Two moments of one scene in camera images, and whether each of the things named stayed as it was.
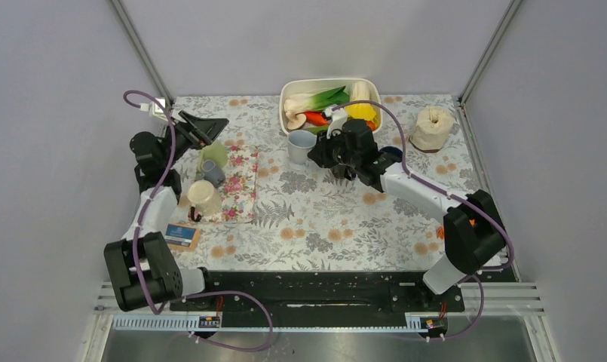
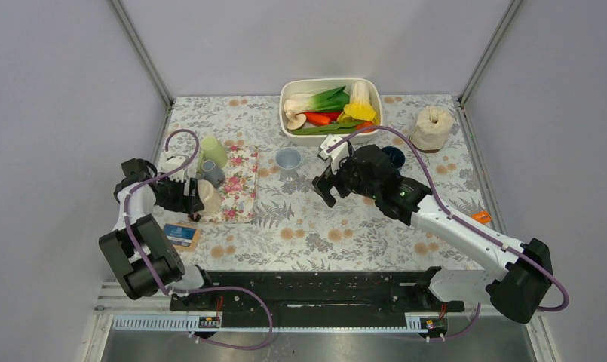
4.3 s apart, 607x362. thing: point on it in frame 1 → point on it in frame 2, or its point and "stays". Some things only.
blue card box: x=182 y=237 stays
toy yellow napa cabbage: x=360 y=90 stays
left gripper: x=206 y=130 → x=189 y=203
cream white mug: x=205 y=197 stays
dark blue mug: x=391 y=154 stays
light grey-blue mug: x=299 y=143 → x=288 y=160
